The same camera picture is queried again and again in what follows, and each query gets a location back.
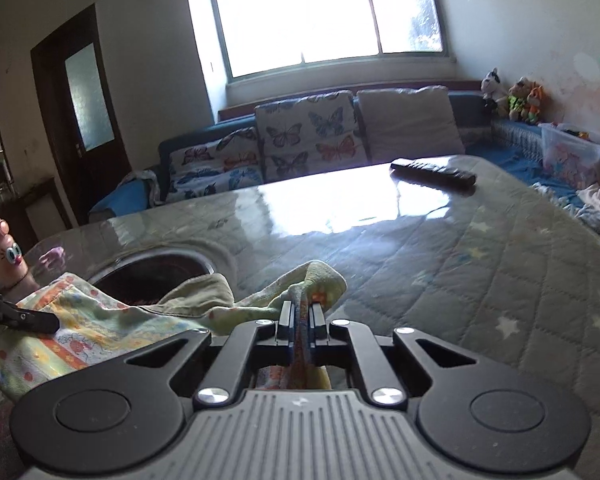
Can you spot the black and white plush toy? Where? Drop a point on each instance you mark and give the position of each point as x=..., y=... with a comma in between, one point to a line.
x=494, y=94

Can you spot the clear plastic storage box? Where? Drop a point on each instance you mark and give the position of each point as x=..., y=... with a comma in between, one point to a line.
x=570, y=154

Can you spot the white plain cushion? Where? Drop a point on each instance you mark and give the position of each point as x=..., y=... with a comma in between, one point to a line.
x=409, y=123

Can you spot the blue cloth on sofa arm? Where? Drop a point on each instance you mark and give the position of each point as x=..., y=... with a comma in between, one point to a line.
x=138, y=191

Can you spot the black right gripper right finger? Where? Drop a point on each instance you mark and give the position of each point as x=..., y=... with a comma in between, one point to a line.
x=353, y=347

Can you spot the butterfly print cushion low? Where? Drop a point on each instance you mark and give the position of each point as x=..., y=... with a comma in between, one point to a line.
x=216, y=167

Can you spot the small pink object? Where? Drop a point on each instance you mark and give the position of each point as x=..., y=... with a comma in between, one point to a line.
x=53, y=260

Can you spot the butterfly print cushion upright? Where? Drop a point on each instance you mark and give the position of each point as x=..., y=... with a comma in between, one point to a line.
x=310, y=135

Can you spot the dark blue sofa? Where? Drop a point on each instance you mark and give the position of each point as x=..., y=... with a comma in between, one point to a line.
x=514, y=146

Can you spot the orange plush toy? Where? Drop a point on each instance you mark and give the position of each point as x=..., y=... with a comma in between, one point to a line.
x=534, y=104

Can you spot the colourful patterned children's garment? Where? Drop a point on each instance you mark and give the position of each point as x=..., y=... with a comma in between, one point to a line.
x=94, y=327

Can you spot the grey quilted star tablecloth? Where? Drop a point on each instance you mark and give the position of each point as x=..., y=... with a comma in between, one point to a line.
x=486, y=303

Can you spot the window with frame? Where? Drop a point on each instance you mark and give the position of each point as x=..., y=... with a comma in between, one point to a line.
x=252, y=38

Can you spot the pile of clothes on sofa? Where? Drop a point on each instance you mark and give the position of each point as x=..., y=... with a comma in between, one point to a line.
x=585, y=207

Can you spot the black remote control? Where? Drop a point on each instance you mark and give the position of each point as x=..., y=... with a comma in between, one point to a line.
x=441, y=176

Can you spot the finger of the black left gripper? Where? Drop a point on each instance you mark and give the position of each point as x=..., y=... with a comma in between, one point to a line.
x=30, y=321

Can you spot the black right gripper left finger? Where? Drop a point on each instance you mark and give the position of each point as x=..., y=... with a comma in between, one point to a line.
x=251, y=345

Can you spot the pink cartoon water bottle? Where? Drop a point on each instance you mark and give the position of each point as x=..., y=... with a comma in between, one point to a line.
x=14, y=271

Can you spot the green yellow plush toy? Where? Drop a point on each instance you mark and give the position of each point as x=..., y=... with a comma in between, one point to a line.
x=517, y=99

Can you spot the dark wooden door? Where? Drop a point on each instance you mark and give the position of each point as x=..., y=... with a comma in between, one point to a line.
x=78, y=114

